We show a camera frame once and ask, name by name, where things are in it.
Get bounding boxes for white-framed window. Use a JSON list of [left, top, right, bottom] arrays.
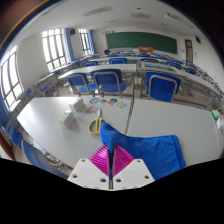
[[78, 28, 93, 56], [0, 44, 24, 111], [42, 28, 66, 72]]

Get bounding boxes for white tissue pack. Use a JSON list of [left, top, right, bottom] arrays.
[[215, 116, 224, 134]]

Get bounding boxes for rows of white desks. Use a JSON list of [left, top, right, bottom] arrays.
[[34, 53, 224, 111]]

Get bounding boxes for blue curtain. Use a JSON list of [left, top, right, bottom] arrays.
[[87, 29, 97, 55], [63, 28, 76, 63]]

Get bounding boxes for white ceiling projector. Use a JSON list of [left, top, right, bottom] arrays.
[[163, 12, 176, 20]]

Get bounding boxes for orange box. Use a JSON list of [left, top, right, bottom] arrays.
[[137, 46, 155, 53]]

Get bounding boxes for green blackboard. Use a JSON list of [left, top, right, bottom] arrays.
[[105, 31, 179, 55]]

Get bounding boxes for brown door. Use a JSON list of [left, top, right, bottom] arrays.
[[184, 39, 194, 64]]

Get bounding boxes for yellow-handled scissors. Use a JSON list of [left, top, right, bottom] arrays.
[[87, 107, 106, 136]]

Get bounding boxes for group of blue chairs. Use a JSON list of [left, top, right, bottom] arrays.
[[0, 49, 224, 179]]

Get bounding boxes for white paper box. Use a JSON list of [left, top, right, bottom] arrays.
[[59, 111, 80, 131], [68, 97, 88, 113]]

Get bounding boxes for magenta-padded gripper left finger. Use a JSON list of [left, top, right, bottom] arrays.
[[67, 143, 111, 191]]

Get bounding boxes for group of ceiling lights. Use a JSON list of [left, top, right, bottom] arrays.
[[81, 5, 188, 31]]

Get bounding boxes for blue towel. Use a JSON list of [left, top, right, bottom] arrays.
[[99, 121, 187, 181]]

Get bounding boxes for green and white box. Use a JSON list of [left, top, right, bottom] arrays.
[[210, 109, 222, 120]]

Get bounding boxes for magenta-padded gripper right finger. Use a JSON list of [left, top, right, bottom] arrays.
[[112, 144, 156, 191]]

